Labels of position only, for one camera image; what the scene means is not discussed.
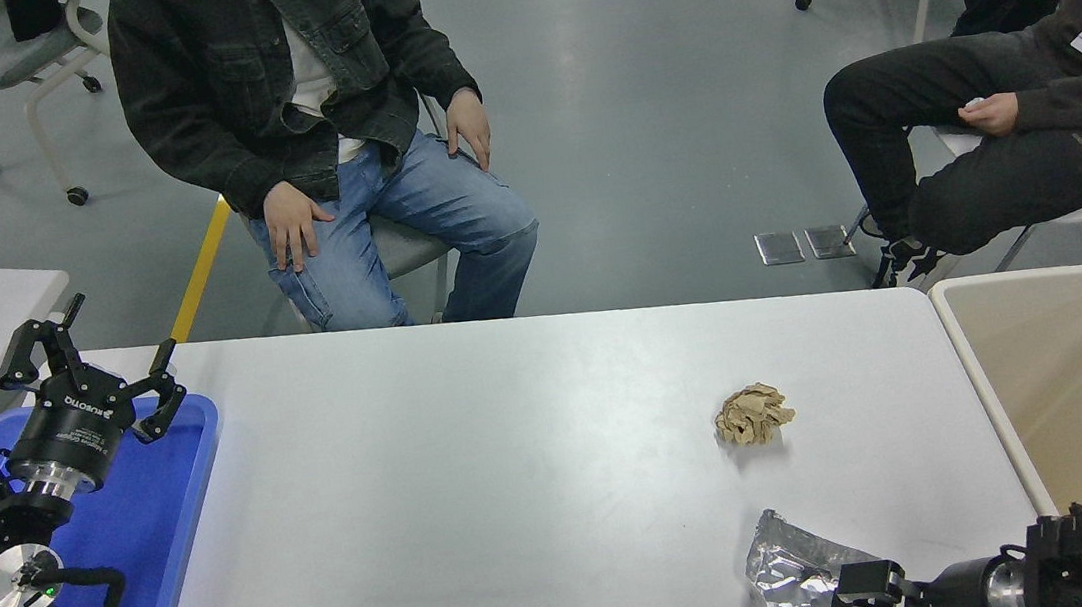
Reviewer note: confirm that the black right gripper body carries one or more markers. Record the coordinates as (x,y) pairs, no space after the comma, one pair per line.
(954,597)

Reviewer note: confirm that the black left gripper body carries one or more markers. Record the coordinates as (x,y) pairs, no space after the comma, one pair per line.
(72,428)

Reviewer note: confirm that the foil tray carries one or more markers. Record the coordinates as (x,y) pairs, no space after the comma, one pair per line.
(790,569)

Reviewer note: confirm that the tan paper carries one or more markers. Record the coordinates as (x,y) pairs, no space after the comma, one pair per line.
(752,414)

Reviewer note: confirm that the person's right hand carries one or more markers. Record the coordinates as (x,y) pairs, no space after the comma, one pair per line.
(296,224)

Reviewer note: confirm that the person's left hand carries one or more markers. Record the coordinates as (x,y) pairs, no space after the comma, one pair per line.
(996,115)
(469,120)

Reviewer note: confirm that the large pale bin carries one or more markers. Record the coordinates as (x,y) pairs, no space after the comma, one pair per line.
(1069,349)

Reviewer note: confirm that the black bag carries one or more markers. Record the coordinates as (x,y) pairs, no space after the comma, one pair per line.
(33,15)

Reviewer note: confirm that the metal floor plate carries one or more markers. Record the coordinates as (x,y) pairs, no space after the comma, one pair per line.
(780,248)
(829,242)

